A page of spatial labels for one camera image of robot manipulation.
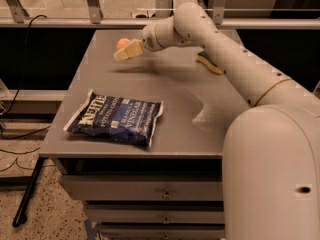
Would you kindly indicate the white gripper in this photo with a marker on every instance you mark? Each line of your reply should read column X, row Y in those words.
column 149, row 40

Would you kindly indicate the orange fruit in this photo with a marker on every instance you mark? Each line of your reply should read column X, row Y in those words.
column 122, row 42

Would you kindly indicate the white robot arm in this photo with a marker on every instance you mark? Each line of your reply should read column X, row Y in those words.
column 271, row 152

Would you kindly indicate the blue chip bag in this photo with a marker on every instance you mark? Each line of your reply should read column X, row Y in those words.
column 118, row 119

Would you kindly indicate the green yellow sponge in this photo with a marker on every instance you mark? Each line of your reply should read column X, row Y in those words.
column 204, row 58

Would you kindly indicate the grey drawer cabinet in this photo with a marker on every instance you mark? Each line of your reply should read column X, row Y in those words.
column 198, row 108

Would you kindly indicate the top drawer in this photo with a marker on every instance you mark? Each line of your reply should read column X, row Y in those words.
column 142, row 188

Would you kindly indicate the drawer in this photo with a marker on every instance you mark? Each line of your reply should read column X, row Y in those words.
column 180, row 212
column 142, row 188
column 162, row 232

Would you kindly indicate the middle drawer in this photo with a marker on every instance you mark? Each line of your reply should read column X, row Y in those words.
column 180, row 212

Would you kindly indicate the bottom drawer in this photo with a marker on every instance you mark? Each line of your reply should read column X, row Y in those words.
column 162, row 232

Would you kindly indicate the black floor pole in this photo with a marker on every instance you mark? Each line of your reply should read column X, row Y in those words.
column 21, row 217

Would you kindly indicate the metal railing frame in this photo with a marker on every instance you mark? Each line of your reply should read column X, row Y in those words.
column 233, row 14

